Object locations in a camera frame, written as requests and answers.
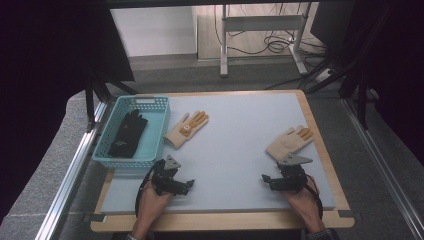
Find aluminium rail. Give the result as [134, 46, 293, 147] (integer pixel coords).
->
[34, 100, 108, 240]
[342, 97, 424, 239]

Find black stand legs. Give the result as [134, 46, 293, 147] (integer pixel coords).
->
[304, 3, 399, 132]
[84, 69, 138, 133]

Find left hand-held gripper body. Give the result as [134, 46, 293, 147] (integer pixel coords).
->
[151, 154, 184, 197]

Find black glove with white print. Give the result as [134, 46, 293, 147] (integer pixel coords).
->
[107, 109, 149, 159]

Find black curtain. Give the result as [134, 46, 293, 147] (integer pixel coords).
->
[0, 0, 136, 223]
[339, 0, 424, 166]

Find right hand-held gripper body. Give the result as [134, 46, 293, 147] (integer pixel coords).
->
[275, 152, 314, 194]

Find black floor cables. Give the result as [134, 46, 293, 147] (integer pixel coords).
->
[213, 3, 329, 58]

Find person's right hand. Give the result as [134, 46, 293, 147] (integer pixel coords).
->
[282, 174, 325, 234]

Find white panel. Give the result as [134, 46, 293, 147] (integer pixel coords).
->
[109, 5, 198, 58]

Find grey foam mat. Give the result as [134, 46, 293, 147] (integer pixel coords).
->
[100, 92, 337, 214]

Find beige glove with round label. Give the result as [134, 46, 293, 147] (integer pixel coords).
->
[163, 110, 210, 150]

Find plain beige glove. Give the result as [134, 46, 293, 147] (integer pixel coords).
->
[265, 125, 315, 162]

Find white metal desk frame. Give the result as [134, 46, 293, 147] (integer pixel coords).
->
[219, 3, 309, 78]

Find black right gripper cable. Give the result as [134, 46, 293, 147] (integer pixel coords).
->
[303, 174, 324, 220]

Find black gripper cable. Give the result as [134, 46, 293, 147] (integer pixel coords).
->
[303, 174, 324, 220]
[134, 159, 166, 218]

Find person's left hand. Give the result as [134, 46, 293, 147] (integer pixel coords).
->
[132, 180, 175, 236]

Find turquoise plastic basket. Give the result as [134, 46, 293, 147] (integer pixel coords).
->
[91, 95, 172, 170]

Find white power strip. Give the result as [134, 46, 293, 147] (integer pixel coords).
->
[314, 67, 334, 84]

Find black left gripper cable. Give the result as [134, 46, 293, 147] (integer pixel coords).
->
[134, 159, 166, 218]

